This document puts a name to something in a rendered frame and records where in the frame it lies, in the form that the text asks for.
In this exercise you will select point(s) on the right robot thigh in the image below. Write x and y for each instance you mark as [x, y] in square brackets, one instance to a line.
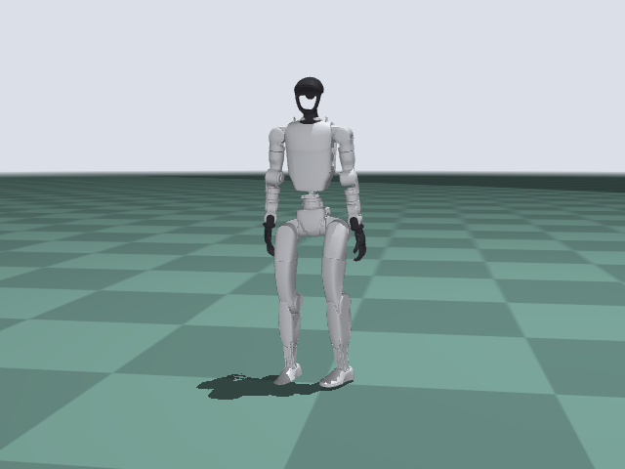
[285, 268]

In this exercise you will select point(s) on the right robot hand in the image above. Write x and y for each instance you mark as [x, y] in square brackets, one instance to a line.
[269, 224]

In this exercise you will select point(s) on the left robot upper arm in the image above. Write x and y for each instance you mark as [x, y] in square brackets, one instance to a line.
[344, 136]

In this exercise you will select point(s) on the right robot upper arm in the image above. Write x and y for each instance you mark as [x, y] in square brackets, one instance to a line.
[274, 175]

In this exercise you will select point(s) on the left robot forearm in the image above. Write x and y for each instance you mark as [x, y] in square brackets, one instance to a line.
[353, 202]

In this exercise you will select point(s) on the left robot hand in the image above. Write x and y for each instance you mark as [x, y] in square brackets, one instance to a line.
[360, 238]

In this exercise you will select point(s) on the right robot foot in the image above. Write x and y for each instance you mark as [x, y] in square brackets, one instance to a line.
[287, 375]

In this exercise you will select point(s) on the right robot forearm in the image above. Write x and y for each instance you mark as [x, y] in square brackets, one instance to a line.
[271, 201]

